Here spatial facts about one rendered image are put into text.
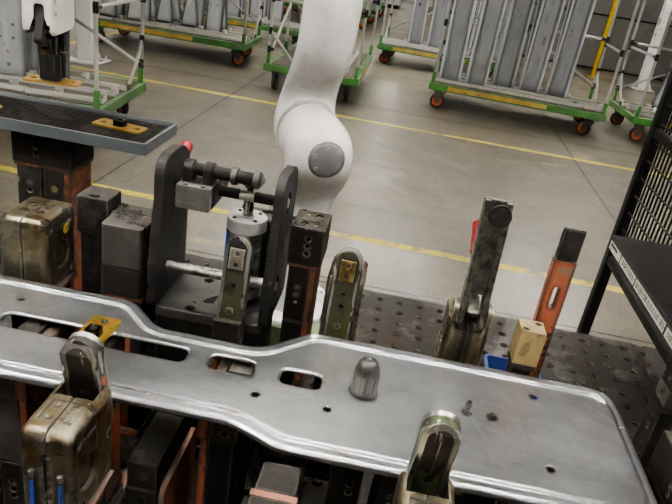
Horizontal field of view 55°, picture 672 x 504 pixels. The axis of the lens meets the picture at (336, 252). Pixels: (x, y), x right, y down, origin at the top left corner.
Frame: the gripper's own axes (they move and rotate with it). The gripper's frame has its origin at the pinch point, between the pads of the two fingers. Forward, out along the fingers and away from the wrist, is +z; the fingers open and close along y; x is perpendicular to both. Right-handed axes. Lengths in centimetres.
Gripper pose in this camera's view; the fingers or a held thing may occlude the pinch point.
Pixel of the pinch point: (53, 65)
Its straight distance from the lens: 116.2
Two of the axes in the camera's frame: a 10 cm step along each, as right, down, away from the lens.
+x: 9.9, 1.1, 1.0
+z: -1.4, 8.9, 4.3
